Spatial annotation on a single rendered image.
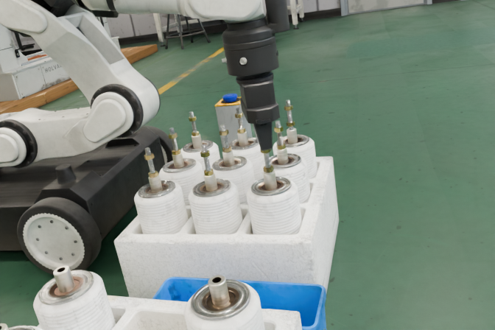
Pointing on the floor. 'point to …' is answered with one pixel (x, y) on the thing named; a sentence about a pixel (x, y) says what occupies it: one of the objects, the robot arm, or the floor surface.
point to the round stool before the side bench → (184, 32)
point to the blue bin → (178, 286)
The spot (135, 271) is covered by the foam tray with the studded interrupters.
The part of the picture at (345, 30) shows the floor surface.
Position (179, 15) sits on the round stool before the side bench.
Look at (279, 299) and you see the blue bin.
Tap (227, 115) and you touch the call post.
